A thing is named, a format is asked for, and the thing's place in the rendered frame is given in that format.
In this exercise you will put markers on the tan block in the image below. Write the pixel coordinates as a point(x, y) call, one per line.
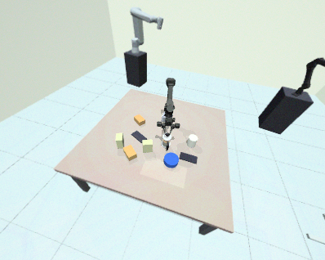
point(139, 119)
point(129, 152)

